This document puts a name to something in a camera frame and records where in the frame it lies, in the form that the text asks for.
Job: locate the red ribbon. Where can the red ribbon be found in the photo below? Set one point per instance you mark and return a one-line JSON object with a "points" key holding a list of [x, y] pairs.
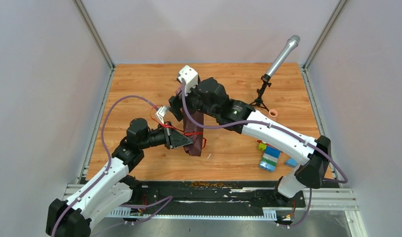
{"points": [[168, 124]]}

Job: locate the black tripod stand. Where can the black tripod stand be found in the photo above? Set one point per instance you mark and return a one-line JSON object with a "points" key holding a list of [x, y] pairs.
{"points": [[258, 102]]}

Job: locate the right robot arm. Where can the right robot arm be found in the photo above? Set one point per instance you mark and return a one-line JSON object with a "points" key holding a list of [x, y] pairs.
{"points": [[207, 106]]}

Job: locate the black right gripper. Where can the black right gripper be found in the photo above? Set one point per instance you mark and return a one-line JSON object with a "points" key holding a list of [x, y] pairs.
{"points": [[177, 102]]}

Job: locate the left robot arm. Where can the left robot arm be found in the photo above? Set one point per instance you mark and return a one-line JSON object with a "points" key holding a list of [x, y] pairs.
{"points": [[79, 214]]}

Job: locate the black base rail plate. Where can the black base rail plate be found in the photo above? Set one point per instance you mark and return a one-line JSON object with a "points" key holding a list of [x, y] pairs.
{"points": [[215, 198]]}

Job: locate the blue triangular toy block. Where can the blue triangular toy block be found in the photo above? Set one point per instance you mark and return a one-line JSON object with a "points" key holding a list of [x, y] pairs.
{"points": [[291, 163]]}

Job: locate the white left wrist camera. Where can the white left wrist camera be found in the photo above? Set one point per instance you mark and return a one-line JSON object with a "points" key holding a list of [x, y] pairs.
{"points": [[160, 113]]}

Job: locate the pink ribbed vase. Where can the pink ribbed vase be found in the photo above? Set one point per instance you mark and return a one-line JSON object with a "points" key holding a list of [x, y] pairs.
{"points": [[273, 114]]}

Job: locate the silver microphone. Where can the silver microphone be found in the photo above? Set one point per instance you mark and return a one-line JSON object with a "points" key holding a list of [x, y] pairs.
{"points": [[291, 44]]}

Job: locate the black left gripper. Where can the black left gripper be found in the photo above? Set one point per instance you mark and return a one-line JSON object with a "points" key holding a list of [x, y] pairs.
{"points": [[173, 138]]}

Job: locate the colourful toy block stack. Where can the colourful toy block stack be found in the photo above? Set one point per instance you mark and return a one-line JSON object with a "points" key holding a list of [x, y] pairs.
{"points": [[270, 156]]}

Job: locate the maroon flower bouquet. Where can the maroon flower bouquet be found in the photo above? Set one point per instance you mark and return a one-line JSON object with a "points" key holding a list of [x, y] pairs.
{"points": [[195, 149]]}

